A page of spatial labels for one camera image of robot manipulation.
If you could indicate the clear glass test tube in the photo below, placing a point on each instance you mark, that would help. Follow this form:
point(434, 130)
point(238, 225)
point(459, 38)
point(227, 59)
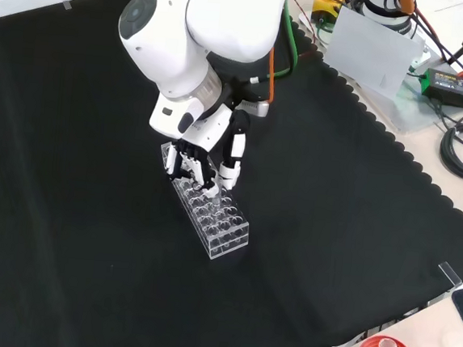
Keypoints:
point(216, 202)

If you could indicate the small clear cloth clip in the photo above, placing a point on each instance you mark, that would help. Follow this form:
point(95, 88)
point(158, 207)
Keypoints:
point(449, 276)
point(67, 5)

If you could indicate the clear acrylic test tube rack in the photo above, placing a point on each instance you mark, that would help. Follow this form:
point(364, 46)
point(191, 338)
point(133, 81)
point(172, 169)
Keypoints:
point(226, 238)

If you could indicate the black bench cloth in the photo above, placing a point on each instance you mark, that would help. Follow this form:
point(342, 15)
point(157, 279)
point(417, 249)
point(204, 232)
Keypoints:
point(87, 250)

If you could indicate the yellow stop button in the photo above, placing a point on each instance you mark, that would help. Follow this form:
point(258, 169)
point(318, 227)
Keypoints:
point(325, 9)

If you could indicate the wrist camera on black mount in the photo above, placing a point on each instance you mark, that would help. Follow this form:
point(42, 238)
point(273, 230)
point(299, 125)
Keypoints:
point(257, 108)

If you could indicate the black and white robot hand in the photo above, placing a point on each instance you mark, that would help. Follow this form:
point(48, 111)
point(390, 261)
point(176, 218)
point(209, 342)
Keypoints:
point(210, 135)

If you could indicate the pale board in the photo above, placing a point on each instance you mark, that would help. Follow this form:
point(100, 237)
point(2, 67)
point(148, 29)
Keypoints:
point(368, 51)

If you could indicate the black power adapter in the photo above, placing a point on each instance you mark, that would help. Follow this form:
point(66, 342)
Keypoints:
point(449, 89)

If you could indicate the clear base plate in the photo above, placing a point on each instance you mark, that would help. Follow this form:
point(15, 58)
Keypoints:
point(415, 116)

